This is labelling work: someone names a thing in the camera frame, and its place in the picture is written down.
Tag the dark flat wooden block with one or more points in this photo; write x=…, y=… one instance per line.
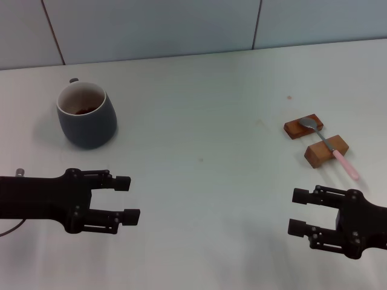
x=294, y=129

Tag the dark brown coffee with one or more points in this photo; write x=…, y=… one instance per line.
x=83, y=111

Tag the grey ceramic cup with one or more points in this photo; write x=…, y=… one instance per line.
x=87, y=130

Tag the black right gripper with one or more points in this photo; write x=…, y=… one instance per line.
x=367, y=225

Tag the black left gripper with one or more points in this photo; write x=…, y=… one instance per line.
x=39, y=197

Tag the light arched wooden block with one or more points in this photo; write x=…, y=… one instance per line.
x=317, y=152

